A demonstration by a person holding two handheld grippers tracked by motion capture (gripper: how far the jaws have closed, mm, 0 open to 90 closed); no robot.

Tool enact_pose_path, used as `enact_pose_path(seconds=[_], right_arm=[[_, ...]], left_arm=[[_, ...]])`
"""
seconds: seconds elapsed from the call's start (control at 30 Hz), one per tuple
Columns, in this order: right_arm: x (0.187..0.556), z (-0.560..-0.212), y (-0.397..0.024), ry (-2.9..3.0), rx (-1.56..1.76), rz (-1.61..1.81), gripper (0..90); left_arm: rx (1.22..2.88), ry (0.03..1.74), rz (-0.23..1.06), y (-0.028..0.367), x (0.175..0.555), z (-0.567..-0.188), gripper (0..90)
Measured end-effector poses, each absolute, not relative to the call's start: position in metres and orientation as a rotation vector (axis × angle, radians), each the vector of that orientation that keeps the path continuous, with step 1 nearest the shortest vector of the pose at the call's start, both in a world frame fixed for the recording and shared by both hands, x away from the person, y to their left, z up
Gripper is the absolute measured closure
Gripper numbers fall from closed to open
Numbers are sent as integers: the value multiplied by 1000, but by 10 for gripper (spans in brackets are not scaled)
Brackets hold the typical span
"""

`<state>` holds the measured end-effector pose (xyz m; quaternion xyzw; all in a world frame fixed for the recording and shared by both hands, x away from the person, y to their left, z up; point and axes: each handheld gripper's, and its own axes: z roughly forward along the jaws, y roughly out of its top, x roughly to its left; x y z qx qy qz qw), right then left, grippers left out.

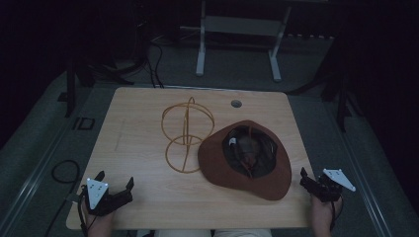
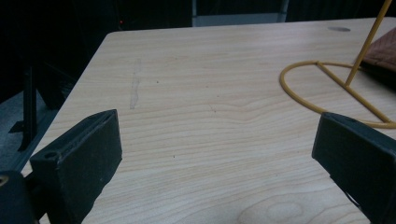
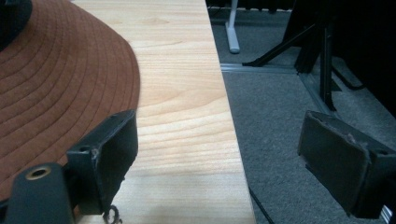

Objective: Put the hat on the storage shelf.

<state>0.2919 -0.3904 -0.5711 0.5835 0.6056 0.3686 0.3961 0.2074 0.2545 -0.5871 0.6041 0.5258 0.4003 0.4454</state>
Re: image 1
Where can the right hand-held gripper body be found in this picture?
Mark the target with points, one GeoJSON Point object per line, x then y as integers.
{"type": "Point", "coordinates": [326, 189]}

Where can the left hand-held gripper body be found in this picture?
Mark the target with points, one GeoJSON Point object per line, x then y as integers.
{"type": "Point", "coordinates": [110, 200]}

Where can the white metal desk frame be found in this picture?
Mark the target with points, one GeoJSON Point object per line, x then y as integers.
{"type": "Point", "coordinates": [237, 25]}

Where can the black metal stand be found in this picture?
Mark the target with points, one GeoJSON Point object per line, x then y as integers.
{"type": "Point", "coordinates": [341, 108]}
{"type": "Point", "coordinates": [70, 89]}

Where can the brown felt hat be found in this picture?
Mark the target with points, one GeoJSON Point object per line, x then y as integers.
{"type": "Point", "coordinates": [214, 164]}

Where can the person's left hand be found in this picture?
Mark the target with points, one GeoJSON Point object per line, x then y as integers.
{"type": "Point", "coordinates": [99, 223]}

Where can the black floor bracket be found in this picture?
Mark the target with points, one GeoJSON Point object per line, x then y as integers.
{"type": "Point", "coordinates": [79, 123]}

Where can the person's right hand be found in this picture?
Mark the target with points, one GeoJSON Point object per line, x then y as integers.
{"type": "Point", "coordinates": [324, 212]}

